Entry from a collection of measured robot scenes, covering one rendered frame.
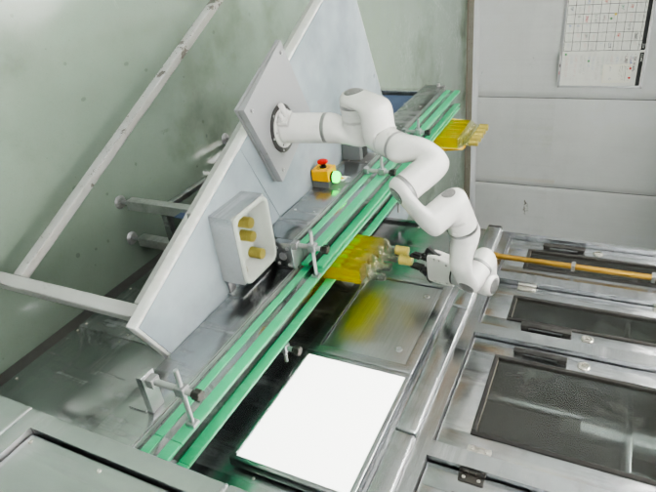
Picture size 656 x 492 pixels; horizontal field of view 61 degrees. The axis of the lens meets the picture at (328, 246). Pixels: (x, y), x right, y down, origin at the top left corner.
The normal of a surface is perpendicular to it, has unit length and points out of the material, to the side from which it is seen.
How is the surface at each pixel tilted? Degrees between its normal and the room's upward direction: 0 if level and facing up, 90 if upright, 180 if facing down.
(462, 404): 90
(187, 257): 0
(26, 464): 90
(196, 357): 90
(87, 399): 90
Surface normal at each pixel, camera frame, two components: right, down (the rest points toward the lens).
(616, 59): -0.43, 0.49
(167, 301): 0.89, 0.14
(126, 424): -0.11, -0.86
